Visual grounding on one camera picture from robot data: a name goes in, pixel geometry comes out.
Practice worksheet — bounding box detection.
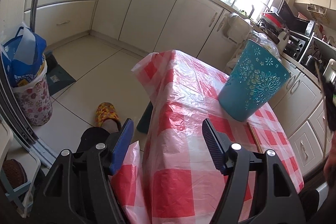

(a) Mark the person's right hand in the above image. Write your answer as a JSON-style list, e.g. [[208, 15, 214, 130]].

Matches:
[[323, 152, 335, 188]]

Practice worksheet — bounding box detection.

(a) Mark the yellow slipper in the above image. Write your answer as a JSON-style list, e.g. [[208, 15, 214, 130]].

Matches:
[[95, 102, 121, 133]]

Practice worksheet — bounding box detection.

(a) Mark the black toaster oven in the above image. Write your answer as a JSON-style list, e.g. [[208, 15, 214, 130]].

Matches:
[[283, 31, 311, 61]]

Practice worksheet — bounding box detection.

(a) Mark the red white checkered tablecloth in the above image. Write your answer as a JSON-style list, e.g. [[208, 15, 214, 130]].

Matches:
[[111, 50, 303, 223]]

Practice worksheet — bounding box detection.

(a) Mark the black microwave oven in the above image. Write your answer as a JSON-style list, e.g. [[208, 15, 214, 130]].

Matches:
[[278, 0, 315, 37]]

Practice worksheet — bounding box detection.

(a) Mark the teal perforated bucket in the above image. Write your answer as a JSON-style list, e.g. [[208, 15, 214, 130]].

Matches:
[[218, 40, 290, 122]]

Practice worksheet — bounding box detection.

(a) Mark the floral waste bin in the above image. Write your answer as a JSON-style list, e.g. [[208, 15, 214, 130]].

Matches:
[[12, 61, 53, 126]]

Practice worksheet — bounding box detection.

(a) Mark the blue white folding shelf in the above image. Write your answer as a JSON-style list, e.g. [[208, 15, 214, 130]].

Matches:
[[1, 122, 41, 219]]

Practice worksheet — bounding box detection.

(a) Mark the blue plastic bag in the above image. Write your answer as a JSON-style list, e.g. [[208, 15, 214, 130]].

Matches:
[[1, 23, 47, 88]]

